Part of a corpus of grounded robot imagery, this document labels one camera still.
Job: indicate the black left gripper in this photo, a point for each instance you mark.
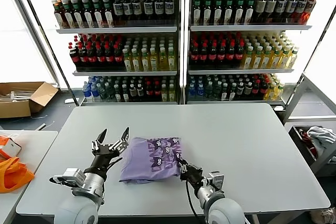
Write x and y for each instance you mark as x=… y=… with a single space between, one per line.
x=103 y=155

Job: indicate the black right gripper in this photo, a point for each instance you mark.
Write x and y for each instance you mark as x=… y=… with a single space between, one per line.
x=194 y=175

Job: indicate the purple printed t-shirt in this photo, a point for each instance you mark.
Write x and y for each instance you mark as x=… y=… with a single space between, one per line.
x=139 y=161

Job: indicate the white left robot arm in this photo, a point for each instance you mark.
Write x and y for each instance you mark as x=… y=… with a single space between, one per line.
x=78 y=208

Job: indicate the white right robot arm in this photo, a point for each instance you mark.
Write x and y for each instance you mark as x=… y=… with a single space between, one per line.
x=223 y=208

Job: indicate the grey clothes bin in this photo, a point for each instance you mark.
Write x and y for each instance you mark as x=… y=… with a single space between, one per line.
x=300 y=145

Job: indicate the dark drink bottle white cap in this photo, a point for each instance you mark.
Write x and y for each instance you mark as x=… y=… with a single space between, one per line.
x=224 y=92
x=216 y=90
x=125 y=94
x=133 y=93
x=248 y=90
x=118 y=94
x=232 y=92
x=140 y=93
x=209 y=90
x=240 y=90

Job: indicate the dark green bottle white cap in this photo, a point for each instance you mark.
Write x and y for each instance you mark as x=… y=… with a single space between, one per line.
x=109 y=93
x=103 y=93

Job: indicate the blue drink bottle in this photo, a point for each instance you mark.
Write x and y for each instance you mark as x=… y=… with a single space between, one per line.
x=192 y=90
x=94 y=94
x=200 y=90
x=86 y=93

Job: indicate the cola bottle red cap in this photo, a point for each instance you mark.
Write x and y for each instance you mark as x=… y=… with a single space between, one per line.
x=212 y=54
x=194 y=54
x=221 y=54
x=118 y=57
x=149 y=91
x=157 y=91
x=263 y=89
x=203 y=54
x=74 y=58
x=109 y=57
x=230 y=54
x=256 y=89
x=83 y=58
x=239 y=54
x=92 y=58
x=100 y=57

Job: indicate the grey metal strip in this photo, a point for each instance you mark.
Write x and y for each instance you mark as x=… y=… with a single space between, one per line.
x=40 y=126

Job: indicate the yellow green drink bottle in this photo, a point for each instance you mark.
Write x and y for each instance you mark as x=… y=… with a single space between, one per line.
x=164 y=93
x=171 y=93

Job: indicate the yellow juice bottle green label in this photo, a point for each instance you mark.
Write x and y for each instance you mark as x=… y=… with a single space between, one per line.
x=284 y=60
x=127 y=62
x=145 y=62
x=136 y=62
x=280 y=91
x=248 y=60
x=275 y=60
x=271 y=92
x=257 y=60
x=293 y=60
x=154 y=62
x=171 y=62
x=163 y=62
x=266 y=60

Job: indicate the small orange white box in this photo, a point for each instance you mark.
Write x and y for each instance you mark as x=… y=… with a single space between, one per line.
x=11 y=147

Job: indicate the open cardboard box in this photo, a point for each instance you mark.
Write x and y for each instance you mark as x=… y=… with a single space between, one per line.
x=15 y=108

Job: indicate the clear plastic packets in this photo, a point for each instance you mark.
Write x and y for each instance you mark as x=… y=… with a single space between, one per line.
x=18 y=95

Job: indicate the orange cloth bag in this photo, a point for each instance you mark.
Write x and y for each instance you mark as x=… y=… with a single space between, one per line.
x=13 y=179

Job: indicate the steel shelf rack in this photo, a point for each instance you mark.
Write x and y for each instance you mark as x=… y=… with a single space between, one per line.
x=249 y=28
x=118 y=30

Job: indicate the black diagonal pole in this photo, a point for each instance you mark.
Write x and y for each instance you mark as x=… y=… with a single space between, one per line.
x=291 y=95
x=48 y=40

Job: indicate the dark tea bottle green neck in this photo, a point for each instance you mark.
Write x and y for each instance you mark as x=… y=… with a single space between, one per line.
x=207 y=12
x=88 y=18
x=69 y=18
x=218 y=12
x=108 y=17
x=239 y=12
x=197 y=12
x=78 y=18
x=229 y=12
x=98 y=18
x=249 y=12

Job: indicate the red garment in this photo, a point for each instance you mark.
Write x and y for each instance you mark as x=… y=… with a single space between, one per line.
x=305 y=136

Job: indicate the dark bottle blue white label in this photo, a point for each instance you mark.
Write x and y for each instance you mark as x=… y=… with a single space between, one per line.
x=136 y=10
x=158 y=9
x=169 y=9
x=127 y=10
x=148 y=9
x=291 y=7
x=118 y=10
x=281 y=7

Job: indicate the red tea bottle white label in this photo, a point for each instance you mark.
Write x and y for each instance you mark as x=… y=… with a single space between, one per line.
x=59 y=16

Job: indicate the white crumpled garment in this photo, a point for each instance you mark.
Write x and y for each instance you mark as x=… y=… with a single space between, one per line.
x=320 y=137

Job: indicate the grey metal beam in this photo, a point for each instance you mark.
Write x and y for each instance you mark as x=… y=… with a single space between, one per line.
x=32 y=27

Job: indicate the beige sneaker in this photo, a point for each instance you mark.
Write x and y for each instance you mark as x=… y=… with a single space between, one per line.
x=326 y=216

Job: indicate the dark bottle grey label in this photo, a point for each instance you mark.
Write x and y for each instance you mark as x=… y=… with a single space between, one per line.
x=260 y=9
x=270 y=7

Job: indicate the red drink bottle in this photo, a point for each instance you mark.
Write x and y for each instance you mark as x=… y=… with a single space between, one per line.
x=310 y=7

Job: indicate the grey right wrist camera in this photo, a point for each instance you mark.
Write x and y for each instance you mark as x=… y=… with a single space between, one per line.
x=216 y=178

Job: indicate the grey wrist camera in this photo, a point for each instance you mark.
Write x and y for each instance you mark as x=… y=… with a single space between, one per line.
x=216 y=178
x=71 y=175

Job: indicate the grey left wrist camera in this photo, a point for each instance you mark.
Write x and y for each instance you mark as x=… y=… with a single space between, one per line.
x=71 y=175

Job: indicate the grey metal rack frame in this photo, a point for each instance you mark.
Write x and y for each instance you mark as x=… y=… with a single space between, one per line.
x=295 y=95

